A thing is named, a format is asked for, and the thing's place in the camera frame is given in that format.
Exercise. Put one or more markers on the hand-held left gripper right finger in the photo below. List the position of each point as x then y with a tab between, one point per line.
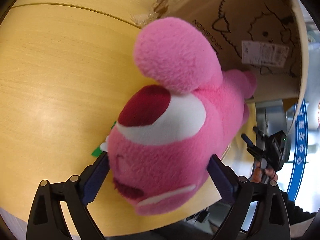
222	180

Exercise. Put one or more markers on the clear plastic wrapper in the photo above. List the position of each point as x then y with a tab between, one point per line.
150	17

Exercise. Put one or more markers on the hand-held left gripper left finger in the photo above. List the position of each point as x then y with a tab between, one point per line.
96	177

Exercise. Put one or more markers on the blue lettered round sign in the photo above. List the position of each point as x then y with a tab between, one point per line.
301	135

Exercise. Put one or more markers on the cardboard box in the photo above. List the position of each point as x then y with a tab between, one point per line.
250	12

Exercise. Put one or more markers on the wooden desktop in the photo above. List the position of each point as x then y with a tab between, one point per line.
62	67

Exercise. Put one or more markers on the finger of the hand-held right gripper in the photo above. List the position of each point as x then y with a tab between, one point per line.
248	141
258	131

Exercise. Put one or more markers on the pink plush bear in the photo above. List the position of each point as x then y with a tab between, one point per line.
162	142

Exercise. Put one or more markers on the white shipping label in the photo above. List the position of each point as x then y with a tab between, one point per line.
265	53

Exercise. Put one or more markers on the person's right hand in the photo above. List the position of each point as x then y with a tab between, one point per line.
268	173

